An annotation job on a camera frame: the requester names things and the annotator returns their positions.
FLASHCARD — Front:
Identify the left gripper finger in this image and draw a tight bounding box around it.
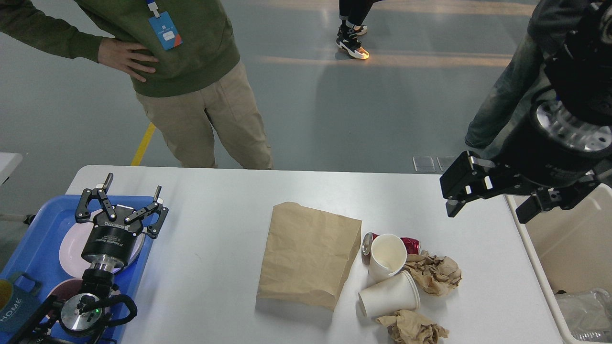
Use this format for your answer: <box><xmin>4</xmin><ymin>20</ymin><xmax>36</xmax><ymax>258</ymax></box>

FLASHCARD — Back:
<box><xmin>75</xmin><ymin>173</ymin><xmax>119</xmax><ymax>225</ymax></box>
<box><xmin>124</xmin><ymin>185</ymin><xmax>169</xmax><ymax>239</ymax></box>

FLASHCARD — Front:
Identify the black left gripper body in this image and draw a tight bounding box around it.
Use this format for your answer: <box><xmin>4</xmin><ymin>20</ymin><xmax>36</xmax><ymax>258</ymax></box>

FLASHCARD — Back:
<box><xmin>81</xmin><ymin>216</ymin><xmax>143</xmax><ymax>268</ymax></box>

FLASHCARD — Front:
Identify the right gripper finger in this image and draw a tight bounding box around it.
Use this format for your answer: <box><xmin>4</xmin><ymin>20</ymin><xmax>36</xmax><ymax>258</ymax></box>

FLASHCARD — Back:
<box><xmin>515</xmin><ymin>179</ymin><xmax>601</xmax><ymax>225</ymax></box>
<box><xmin>440</xmin><ymin>150</ymin><xmax>526</xmax><ymax>217</ymax></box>

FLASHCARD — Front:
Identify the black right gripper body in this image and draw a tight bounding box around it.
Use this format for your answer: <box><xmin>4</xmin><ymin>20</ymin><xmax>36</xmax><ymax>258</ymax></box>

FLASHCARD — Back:
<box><xmin>490</xmin><ymin>88</ymin><xmax>611</xmax><ymax>189</ymax></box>

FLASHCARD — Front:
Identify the pink plate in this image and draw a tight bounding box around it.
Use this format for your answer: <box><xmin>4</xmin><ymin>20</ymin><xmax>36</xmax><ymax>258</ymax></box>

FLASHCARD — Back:
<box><xmin>59</xmin><ymin>210</ymin><xmax>146</xmax><ymax>279</ymax></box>

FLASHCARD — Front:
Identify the pink mug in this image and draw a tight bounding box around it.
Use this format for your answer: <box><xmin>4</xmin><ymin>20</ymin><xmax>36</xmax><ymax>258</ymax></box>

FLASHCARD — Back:
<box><xmin>47</xmin><ymin>278</ymin><xmax>120</xmax><ymax>316</ymax></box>

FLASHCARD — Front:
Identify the clear plastic bag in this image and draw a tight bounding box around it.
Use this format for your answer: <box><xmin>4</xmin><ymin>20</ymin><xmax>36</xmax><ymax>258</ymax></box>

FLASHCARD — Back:
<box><xmin>555</xmin><ymin>288</ymin><xmax>612</xmax><ymax>343</ymax></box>

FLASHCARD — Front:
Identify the brown paper bag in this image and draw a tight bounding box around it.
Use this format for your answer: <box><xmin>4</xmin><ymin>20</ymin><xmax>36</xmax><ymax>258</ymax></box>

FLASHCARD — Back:
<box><xmin>257</xmin><ymin>202</ymin><xmax>361</xmax><ymax>311</ymax></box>

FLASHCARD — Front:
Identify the brown paper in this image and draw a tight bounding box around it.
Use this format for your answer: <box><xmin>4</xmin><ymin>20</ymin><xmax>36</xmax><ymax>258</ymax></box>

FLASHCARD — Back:
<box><xmin>404</xmin><ymin>250</ymin><xmax>462</xmax><ymax>297</ymax></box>
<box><xmin>376</xmin><ymin>310</ymin><xmax>449</xmax><ymax>344</ymax></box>

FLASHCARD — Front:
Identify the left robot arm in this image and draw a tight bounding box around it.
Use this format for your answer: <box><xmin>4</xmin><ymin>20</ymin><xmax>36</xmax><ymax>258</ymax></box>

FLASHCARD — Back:
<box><xmin>9</xmin><ymin>173</ymin><xmax>169</xmax><ymax>344</ymax></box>

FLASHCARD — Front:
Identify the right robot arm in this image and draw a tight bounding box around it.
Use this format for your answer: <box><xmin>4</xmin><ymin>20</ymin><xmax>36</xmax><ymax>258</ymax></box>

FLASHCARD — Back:
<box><xmin>440</xmin><ymin>0</ymin><xmax>611</xmax><ymax>224</ymax></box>

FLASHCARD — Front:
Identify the clear floor plate right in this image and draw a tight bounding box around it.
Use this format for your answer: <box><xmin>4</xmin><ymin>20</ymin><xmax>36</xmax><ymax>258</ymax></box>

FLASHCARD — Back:
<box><xmin>437</xmin><ymin>155</ymin><xmax>457</xmax><ymax>172</ymax></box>

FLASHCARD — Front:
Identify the clear floor plate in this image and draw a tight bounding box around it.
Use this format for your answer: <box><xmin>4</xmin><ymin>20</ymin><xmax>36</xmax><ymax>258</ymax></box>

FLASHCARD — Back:
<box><xmin>437</xmin><ymin>155</ymin><xmax>457</xmax><ymax>172</ymax></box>
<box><xmin>412</xmin><ymin>156</ymin><xmax>437</xmax><ymax>173</ymax></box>

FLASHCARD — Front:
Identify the clear floor plate left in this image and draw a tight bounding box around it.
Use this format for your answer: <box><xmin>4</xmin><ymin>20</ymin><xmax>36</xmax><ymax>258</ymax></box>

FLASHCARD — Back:
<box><xmin>412</xmin><ymin>156</ymin><xmax>437</xmax><ymax>173</ymax></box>

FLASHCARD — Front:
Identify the beige plastic bin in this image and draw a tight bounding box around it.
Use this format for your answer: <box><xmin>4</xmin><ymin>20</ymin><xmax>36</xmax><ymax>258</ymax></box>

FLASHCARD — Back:
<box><xmin>517</xmin><ymin>184</ymin><xmax>612</xmax><ymax>344</ymax></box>

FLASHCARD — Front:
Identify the blue plastic tray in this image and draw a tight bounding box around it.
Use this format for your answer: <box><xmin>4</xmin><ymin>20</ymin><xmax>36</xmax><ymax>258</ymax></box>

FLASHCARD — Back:
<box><xmin>1</xmin><ymin>194</ymin><xmax>153</xmax><ymax>344</ymax></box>

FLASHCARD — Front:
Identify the person in blue jeans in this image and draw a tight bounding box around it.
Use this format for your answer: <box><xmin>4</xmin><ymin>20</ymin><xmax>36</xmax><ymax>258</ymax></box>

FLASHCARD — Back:
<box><xmin>465</xmin><ymin>0</ymin><xmax>590</xmax><ymax>152</ymax></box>

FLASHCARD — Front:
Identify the white side table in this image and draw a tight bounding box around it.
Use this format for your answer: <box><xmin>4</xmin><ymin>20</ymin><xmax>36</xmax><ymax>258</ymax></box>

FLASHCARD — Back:
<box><xmin>0</xmin><ymin>152</ymin><xmax>23</xmax><ymax>185</ymax></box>

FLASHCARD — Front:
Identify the teal mug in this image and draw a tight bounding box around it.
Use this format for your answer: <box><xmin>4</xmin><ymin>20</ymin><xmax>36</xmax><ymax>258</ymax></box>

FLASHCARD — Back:
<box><xmin>0</xmin><ymin>271</ymin><xmax>42</xmax><ymax>333</ymax></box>

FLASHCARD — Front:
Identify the upright white paper cup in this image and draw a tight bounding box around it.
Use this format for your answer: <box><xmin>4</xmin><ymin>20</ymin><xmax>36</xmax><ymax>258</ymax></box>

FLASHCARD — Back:
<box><xmin>369</xmin><ymin>234</ymin><xmax>407</xmax><ymax>283</ymax></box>

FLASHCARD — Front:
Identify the lying white paper cup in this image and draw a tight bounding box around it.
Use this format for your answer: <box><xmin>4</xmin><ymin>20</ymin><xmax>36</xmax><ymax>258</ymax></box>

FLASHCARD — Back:
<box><xmin>359</xmin><ymin>270</ymin><xmax>421</xmax><ymax>317</ymax></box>

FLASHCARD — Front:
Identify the person in green sweater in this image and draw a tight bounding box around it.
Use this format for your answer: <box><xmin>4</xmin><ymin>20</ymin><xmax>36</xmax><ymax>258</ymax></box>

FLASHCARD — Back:
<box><xmin>0</xmin><ymin>0</ymin><xmax>273</xmax><ymax>170</ymax></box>

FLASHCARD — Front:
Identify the person in black sneakers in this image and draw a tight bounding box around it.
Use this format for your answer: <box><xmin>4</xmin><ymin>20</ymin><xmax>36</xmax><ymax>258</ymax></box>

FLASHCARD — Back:
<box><xmin>336</xmin><ymin>0</ymin><xmax>376</xmax><ymax>60</ymax></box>

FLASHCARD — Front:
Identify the blue id badge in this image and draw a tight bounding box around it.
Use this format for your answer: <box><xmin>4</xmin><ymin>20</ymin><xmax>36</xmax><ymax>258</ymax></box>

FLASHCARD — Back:
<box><xmin>148</xmin><ymin>11</ymin><xmax>182</xmax><ymax>51</ymax></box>

